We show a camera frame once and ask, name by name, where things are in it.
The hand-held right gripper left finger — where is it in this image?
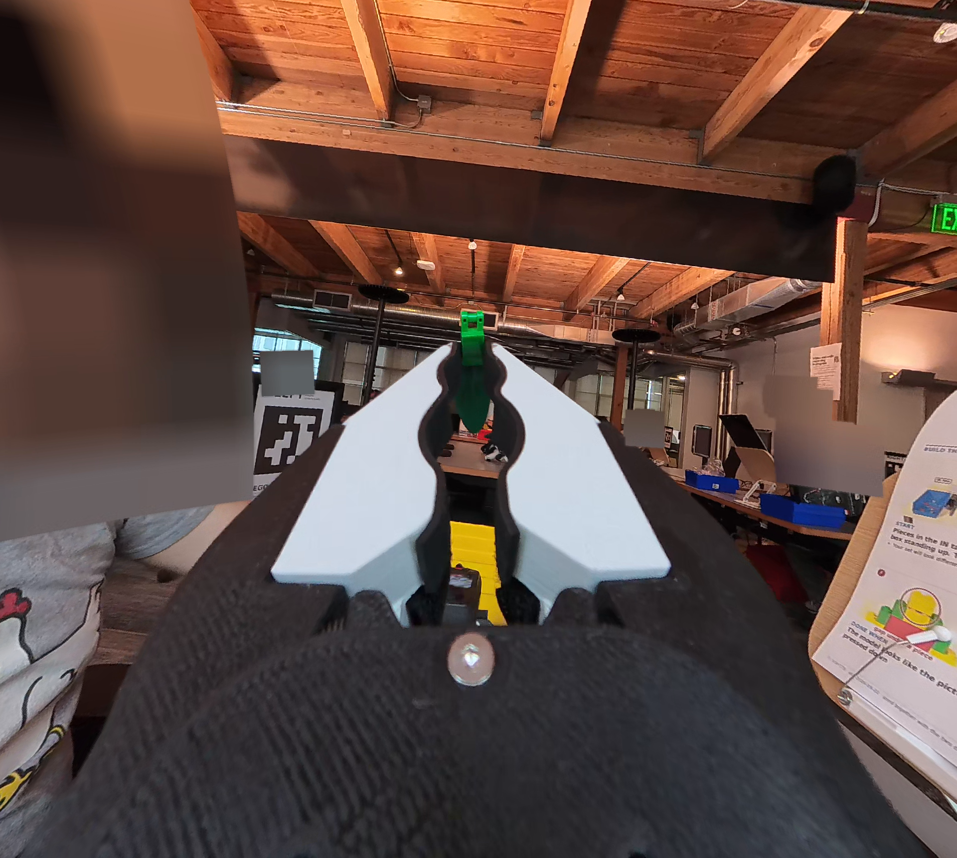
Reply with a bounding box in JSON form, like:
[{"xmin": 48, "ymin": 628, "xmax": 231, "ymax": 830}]
[{"xmin": 271, "ymin": 341, "xmax": 461, "ymax": 626}]

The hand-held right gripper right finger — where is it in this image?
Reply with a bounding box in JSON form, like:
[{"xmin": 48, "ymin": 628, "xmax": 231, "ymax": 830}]
[{"xmin": 484, "ymin": 341, "xmax": 671, "ymax": 626}]

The green lego piece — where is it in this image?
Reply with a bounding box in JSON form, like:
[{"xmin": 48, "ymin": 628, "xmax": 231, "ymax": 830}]
[{"xmin": 458, "ymin": 308, "xmax": 496, "ymax": 435}]

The person's left forearm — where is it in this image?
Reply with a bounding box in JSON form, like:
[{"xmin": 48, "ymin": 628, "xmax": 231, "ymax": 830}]
[{"xmin": 156, "ymin": 498, "xmax": 254, "ymax": 584}]

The yellow lego assembly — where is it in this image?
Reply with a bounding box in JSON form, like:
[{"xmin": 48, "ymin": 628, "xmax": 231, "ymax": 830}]
[{"xmin": 449, "ymin": 520, "xmax": 511, "ymax": 626}]

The dark lego piece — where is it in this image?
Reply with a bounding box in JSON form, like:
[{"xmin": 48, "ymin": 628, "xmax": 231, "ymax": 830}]
[{"xmin": 447, "ymin": 567, "xmax": 484, "ymax": 624}]

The long wooden workbench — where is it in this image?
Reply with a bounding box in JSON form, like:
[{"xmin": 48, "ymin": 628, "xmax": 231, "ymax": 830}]
[{"xmin": 673, "ymin": 478, "xmax": 855, "ymax": 544}]

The black round pole lamp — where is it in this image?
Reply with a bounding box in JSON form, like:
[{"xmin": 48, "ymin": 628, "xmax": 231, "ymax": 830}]
[
  {"xmin": 357, "ymin": 283, "xmax": 411, "ymax": 408},
  {"xmin": 611, "ymin": 327, "xmax": 662, "ymax": 412}
]

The brown wooden table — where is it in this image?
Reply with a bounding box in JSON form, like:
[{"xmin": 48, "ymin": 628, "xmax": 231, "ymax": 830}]
[{"xmin": 73, "ymin": 558, "xmax": 186, "ymax": 718}]

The white paper notice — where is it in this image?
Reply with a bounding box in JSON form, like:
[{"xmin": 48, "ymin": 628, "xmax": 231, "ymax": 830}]
[{"xmin": 809, "ymin": 345, "xmax": 844, "ymax": 402}]

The plywood sheet stand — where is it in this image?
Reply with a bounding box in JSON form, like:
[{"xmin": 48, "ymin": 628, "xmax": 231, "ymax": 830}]
[{"xmin": 807, "ymin": 473, "xmax": 957, "ymax": 807}]

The dark steel beam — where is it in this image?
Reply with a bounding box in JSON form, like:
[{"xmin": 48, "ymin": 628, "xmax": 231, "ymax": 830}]
[{"xmin": 224, "ymin": 135, "xmax": 840, "ymax": 285}]

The grey printed shirt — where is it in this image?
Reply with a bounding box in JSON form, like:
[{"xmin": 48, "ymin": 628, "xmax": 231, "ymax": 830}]
[{"xmin": 0, "ymin": 503, "xmax": 218, "ymax": 818}]

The printed instruction sheet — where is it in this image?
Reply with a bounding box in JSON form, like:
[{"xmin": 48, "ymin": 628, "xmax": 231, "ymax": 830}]
[{"xmin": 811, "ymin": 387, "xmax": 957, "ymax": 771}]

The rectangular metal air duct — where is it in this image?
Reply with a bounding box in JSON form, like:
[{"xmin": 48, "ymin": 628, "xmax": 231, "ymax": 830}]
[{"xmin": 671, "ymin": 277, "xmax": 823, "ymax": 345}]

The wooden support post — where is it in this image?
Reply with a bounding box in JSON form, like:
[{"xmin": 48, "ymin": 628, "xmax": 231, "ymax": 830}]
[{"xmin": 820, "ymin": 219, "xmax": 869, "ymax": 424}]

